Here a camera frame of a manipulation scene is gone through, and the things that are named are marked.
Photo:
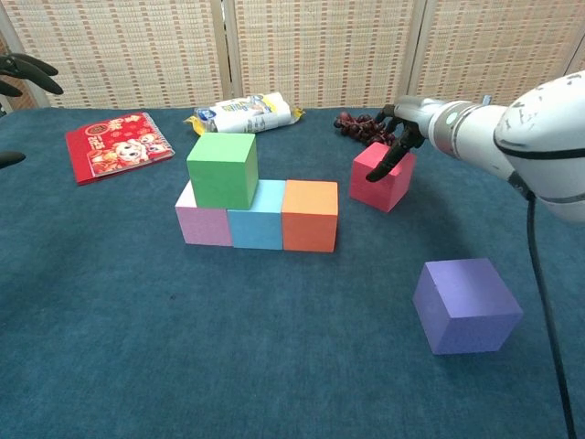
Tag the orange foam cube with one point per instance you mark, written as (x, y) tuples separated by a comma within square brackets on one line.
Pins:
[(308, 219)]

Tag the red spiral calendar booklet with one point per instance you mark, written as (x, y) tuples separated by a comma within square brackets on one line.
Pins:
[(119, 146)]

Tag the dark red grape bunch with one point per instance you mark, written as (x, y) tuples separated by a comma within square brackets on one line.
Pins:
[(354, 128)]

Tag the green foam cube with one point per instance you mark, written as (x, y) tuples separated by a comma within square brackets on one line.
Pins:
[(221, 174)]

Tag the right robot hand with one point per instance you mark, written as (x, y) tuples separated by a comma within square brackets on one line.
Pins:
[(416, 116)]

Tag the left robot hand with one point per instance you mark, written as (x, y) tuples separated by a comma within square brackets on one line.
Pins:
[(36, 68)]

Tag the red foam cube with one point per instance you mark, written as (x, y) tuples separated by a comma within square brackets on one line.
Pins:
[(393, 192)]

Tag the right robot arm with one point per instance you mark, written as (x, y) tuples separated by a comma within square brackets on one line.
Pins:
[(525, 132)]

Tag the light blue foam cube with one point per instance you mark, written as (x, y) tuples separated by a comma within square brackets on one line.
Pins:
[(256, 226)]

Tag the white tissue pack yellow ends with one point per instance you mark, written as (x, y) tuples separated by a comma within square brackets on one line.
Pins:
[(247, 116)]

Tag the bamboo folding screen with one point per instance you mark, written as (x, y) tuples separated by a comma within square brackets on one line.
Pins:
[(320, 50)]

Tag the pink foam cube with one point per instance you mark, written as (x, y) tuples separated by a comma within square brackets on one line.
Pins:
[(205, 226)]

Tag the purple foam cube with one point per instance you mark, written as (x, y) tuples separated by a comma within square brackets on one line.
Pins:
[(466, 311)]

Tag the blue felt table cover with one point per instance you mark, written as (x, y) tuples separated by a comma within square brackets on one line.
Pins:
[(274, 366)]

